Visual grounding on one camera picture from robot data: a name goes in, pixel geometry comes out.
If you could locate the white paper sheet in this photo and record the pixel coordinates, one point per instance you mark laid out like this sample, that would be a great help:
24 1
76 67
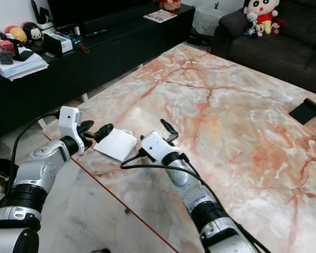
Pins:
117 146

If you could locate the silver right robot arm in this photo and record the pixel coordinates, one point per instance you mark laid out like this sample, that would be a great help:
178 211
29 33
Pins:
195 197

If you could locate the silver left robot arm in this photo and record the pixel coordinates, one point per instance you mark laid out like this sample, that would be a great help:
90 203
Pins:
39 168

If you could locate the black rubbish bin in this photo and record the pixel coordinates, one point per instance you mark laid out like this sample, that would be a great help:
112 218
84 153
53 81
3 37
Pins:
0 197

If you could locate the dark table leg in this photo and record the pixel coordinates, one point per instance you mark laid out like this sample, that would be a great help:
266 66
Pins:
128 211

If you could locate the black TV cabinet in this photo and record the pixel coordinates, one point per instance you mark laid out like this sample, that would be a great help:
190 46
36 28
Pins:
116 58

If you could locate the white paper stack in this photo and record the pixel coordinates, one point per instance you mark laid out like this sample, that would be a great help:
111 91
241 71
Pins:
29 67

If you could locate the black white box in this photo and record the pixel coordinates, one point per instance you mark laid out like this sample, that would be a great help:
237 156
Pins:
57 44

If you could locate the black remote control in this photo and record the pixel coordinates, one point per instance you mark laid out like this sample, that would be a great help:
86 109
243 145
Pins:
96 32

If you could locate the black wallet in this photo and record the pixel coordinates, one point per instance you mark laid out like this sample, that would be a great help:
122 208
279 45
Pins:
25 55

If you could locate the black calculator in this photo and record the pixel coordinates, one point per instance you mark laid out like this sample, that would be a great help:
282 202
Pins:
7 58

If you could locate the black soundbar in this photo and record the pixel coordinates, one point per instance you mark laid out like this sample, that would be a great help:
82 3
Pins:
116 24

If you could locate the black mouse plush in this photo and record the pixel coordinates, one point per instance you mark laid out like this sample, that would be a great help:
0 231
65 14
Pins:
32 34

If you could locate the white red magazine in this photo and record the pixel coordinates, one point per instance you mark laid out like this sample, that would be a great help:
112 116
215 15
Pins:
160 16

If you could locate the white lace side table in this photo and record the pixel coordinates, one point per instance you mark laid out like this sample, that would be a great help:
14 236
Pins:
206 20

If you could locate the yellow round plush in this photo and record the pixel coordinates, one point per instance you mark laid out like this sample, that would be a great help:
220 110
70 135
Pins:
18 35

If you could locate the pink red box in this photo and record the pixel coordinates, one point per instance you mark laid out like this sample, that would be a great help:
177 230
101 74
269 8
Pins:
5 45

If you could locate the black television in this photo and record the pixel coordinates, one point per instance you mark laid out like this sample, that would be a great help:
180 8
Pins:
95 9

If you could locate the black desk holder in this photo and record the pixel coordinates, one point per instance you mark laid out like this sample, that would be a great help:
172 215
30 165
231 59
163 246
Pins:
41 13

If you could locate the red snack basket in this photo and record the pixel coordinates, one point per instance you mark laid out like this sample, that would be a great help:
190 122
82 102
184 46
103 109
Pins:
170 4

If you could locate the dark grey sofa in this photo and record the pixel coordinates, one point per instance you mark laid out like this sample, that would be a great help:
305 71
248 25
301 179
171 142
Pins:
279 55

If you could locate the small panda plush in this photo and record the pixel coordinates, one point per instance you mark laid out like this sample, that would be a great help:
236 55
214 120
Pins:
253 25

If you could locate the black flat stand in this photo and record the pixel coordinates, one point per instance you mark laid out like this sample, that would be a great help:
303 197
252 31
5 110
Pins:
306 111

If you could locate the small red plush doll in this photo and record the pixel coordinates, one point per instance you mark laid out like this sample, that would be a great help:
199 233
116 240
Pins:
277 25

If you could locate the cartoon boy plush doll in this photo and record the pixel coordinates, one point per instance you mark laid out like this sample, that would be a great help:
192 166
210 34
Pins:
262 9

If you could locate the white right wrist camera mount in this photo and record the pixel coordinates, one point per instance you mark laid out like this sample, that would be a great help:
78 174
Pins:
155 146

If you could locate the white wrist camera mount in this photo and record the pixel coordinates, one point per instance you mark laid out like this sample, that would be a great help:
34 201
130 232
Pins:
155 146
69 120

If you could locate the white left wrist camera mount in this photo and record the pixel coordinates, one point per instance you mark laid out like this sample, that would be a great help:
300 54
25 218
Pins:
69 120

